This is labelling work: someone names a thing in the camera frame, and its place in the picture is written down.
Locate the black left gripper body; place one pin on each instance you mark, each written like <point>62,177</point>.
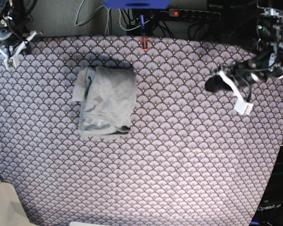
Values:
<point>239,74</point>

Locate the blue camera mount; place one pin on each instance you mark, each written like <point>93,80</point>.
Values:
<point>137,4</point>

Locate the white camera bracket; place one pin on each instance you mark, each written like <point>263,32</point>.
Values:
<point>11,56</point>
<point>227,80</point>

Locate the light grey T-shirt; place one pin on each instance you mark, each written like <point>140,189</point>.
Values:
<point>108,97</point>

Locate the black OpenArm box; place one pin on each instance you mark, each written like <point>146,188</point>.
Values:
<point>270,209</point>

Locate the patterned purple tablecloth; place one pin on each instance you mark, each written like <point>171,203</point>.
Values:
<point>189,160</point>

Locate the white foam board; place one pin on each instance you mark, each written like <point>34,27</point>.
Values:
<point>11,210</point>

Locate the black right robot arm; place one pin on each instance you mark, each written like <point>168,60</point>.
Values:
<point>14,17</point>

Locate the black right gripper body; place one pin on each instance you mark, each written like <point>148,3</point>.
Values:
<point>10,42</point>

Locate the red table clamp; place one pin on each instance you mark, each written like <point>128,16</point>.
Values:
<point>144,43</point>

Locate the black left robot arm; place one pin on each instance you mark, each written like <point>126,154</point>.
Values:
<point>255,26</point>

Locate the black power strip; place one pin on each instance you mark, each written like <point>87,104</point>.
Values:
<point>194,14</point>

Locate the blue clamp handle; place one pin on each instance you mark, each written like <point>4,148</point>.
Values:
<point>142,23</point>

